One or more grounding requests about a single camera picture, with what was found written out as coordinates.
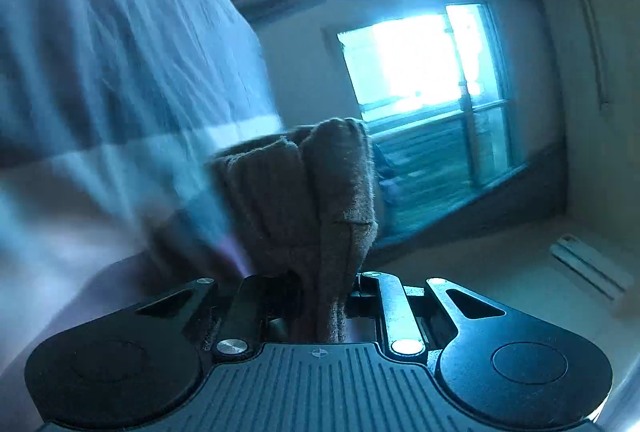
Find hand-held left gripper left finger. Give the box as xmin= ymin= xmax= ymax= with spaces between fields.
xmin=132 ymin=274 xmax=266 ymax=360

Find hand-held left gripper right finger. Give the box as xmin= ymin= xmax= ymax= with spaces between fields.
xmin=357 ymin=270 xmax=507 ymax=356

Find striped bed sheet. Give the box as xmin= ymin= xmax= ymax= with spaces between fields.
xmin=0 ymin=0 xmax=281 ymax=413

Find white ribbed fixture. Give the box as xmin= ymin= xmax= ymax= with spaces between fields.
xmin=549 ymin=233 xmax=636 ymax=303

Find large bedroom window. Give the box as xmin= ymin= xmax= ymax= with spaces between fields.
xmin=322 ymin=2 xmax=528 ymax=233

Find long metal rod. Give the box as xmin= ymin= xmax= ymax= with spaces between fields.
xmin=561 ymin=0 xmax=612 ymax=110

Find grey pants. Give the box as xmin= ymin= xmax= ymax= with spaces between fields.
xmin=150 ymin=117 xmax=382 ymax=345

